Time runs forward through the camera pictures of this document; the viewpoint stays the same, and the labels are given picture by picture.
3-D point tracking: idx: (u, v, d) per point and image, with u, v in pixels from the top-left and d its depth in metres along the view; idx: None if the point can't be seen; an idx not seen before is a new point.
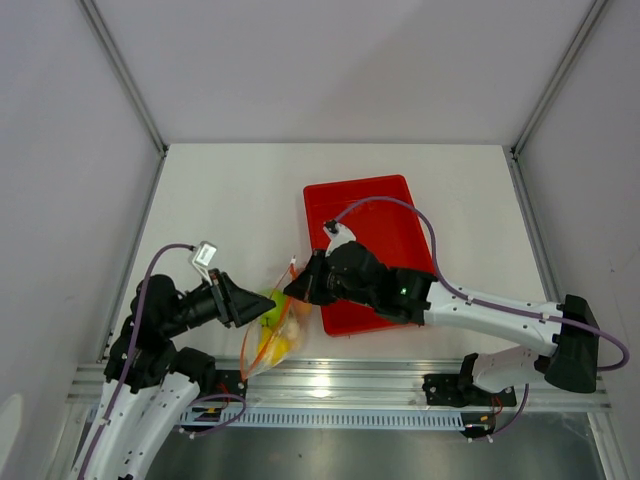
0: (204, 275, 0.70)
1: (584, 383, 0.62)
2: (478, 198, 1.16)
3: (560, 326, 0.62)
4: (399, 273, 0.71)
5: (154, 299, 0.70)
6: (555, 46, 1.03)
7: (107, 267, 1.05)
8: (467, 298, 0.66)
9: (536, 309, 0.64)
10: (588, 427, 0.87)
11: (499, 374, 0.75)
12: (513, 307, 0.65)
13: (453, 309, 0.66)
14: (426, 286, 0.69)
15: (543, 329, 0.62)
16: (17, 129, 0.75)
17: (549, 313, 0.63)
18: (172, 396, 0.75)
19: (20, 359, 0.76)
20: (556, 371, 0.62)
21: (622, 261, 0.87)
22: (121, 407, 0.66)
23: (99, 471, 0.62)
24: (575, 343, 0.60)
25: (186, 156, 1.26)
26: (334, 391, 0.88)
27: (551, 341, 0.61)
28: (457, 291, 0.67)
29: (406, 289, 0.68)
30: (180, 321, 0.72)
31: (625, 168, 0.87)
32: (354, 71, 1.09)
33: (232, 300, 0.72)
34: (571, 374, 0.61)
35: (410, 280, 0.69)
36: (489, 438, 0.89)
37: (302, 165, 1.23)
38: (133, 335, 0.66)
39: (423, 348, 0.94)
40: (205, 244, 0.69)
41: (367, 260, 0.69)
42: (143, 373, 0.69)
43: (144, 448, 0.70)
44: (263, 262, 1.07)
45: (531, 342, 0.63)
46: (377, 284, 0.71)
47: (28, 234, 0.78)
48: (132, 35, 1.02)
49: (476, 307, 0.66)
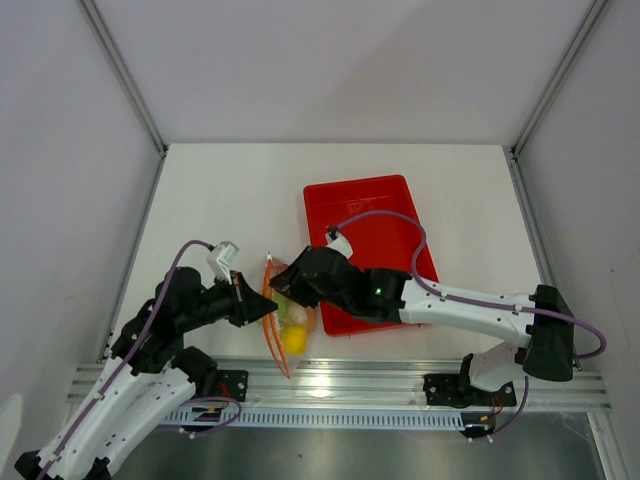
0: (227, 275, 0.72)
1: (563, 373, 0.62)
2: (479, 198, 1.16)
3: (534, 317, 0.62)
4: (372, 273, 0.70)
5: (178, 288, 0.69)
6: (555, 45, 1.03)
7: (107, 267, 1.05)
8: (440, 294, 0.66)
9: (508, 301, 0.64)
10: (588, 427, 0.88)
11: (493, 372, 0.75)
12: (486, 301, 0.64)
13: (428, 307, 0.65)
14: (400, 285, 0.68)
15: (516, 320, 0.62)
16: (18, 129, 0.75)
17: (522, 304, 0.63)
18: (168, 390, 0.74)
19: (20, 359, 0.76)
20: (532, 363, 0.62)
21: (622, 261, 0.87)
22: (117, 386, 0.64)
23: (79, 445, 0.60)
24: (548, 332, 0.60)
25: (186, 155, 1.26)
26: (333, 391, 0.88)
27: (525, 332, 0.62)
28: (431, 288, 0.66)
29: (380, 289, 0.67)
30: (196, 315, 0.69)
31: (625, 168, 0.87)
32: (354, 72, 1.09)
33: (246, 300, 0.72)
34: (548, 364, 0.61)
35: (385, 279, 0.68)
36: (489, 438, 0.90)
37: (301, 164, 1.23)
38: (150, 318, 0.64)
39: (423, 348, 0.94)
40: (227, 244, 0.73)
41: (336, 263, 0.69)
42: (147, 358, 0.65)
43: (127, 435, 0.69)
44: (262, 263, 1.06)
45: (506, 334, 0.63)
46: (350, 285, 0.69)
47: (27, 234, 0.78)
48: (132, 35, 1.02)
49: (451, 303, 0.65)
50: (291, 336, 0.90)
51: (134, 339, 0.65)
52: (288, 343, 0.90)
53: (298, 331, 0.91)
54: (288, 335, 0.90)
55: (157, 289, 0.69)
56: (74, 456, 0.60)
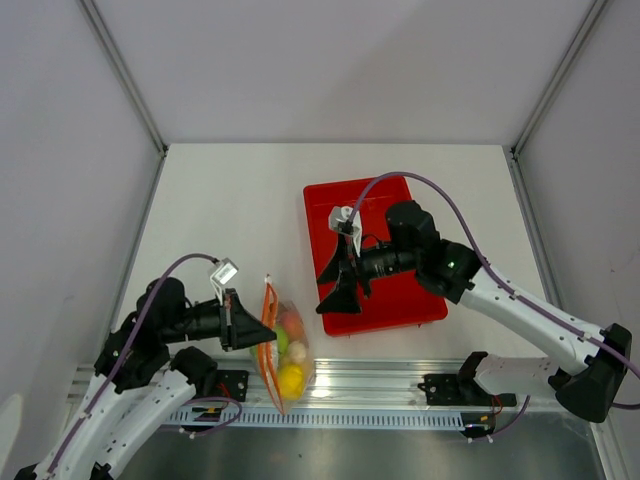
0: (219, 293, 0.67)
1: (595, 410, 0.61)
2: (478, 198, 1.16)
3: (597, 350, 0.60)
4: (449, 245, 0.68)
5: (161, 304, 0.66)
6: (555, 47, 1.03)
7: (107, 267, 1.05)
8: (512, 293, 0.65)
9: (579, 327, 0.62)
10: (588, 427, 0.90)
11: (510, 383, 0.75)
12: (556, 317, 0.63)
13: (495, 299, 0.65)
14: (473, 264, 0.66)
15: (579, 346, 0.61)
16: (17, 129, 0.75)
17: (591, 335, 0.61)
18: (167, 393, 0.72)
19: (20, 359, 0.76)
20: (570, 391, 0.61)
21: (622, 262, 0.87)
22: (104, 404, 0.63)
23: (72, 463, 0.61)
24: (606, 371, 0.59)
25: (186, 155, 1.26)
26: (333, 391, 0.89)
27: (583, 361, 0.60)
28: (504, 283, 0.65)
29: (453, 263, 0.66)
30: (180, 330, 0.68)
31: (625, 168, 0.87)
32: (354, 72, 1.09)
33: (235, 324, 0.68)
34: (588, 397, 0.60)
35: (460, 254, 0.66)
36: (488, 438, 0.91)
37: (302, 164, 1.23)
38: (129, 337, 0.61)
39: (423, 349, 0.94)
40: (227, 262, 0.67)
41: (426, 221, 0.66)
42: (130, 374, 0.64)
43: (128, 440, 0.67)
44: (262, 264, 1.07)
45: (562, 354, 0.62)
46: (425, 247, 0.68)
47: (29, 236, 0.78)
48: (132, 36, 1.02)
49: (519, 304, 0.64)
50: (288, 372, 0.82)
51: (115, 355, 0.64)
52: (284, 381, 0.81)
53: (297, 368, 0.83)
54: (285, 371, 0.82)
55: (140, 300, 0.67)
56: (67, 473, 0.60)
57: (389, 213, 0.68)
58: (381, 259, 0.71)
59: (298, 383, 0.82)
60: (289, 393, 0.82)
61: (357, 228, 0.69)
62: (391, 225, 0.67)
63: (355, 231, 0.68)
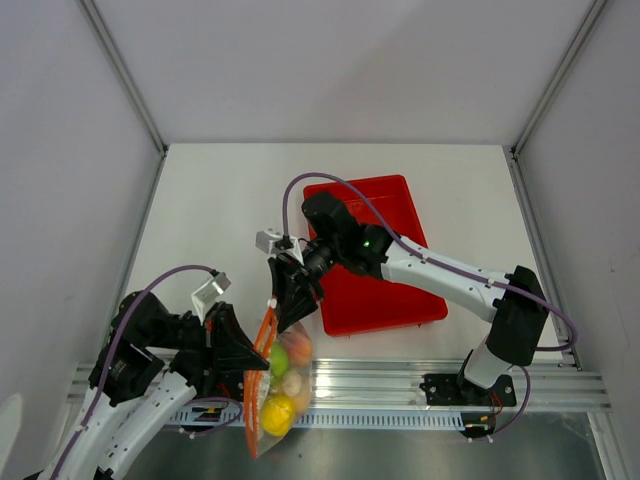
0: (201, 315, 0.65)
1: (521, 354, 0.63)
2: (478, 197, 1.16)
3: (504, 292, 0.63)
4: (367, 228, 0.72)
5: (141, 321, 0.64)
6: (555, 48, 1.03)
7: (107, 266, 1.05)
8: (423, 257, 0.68)
9: (484, 274, 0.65)
10: (588, 427, 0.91)
11: (483, 365, 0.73)
12: (465, 271, 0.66)
13: (408, 266, 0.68)
14: (388, 242, 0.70)
15: (486, 292, 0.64)
16: (17, 128, 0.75)
17: (496, 279, 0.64)
18: (167, 396, 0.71)
19: (19, 358, 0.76)
20: (494, 339, 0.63)
21: (622, 261, 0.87)
22: (99, 416, 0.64)
23: (72, 472, 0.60)
24: (514, 309, 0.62)
25: (187, 155, 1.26)
26: (334, 391, 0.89)
27: (492, 304, 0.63)
28: (414, 250, 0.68)
29: (369, 243, 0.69)
30: (164, 342, 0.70)
31: (625, 167, 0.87)
32: (354, 72, 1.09)
33: (217, 346, 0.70)
34: (507, 340, 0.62)
35: (376, 234, 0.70)
36: (488, 438, 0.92)
37: (301, 164, 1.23)
38: (109, 359, 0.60)
39: (421, 349, 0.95)
40: (213, 281, 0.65)
41: (338, 207, 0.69)
42: (123, 388, 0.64)
43: (129, 445, 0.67)
44: (261, 264, 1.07)
45: (476, 303, 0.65)
46: (344, 232, 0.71)
47: (29, 234, 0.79)
48: (131, 35, 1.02)
49: (431, 266, 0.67)
50: (274, 407, 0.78)
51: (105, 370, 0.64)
52: (267, 417, 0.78)
53: (286, 404, 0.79)
54: (271, 405, 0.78)
55: (121, 312, 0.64)
56: None
57: (304, 207, 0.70)
58: (319, 256, 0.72)
59: (283, 423, 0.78)
60: (274, 426, 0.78)
61: (295, 241, 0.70)
62: (309, 217, 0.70)
63: (294, 244, 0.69)
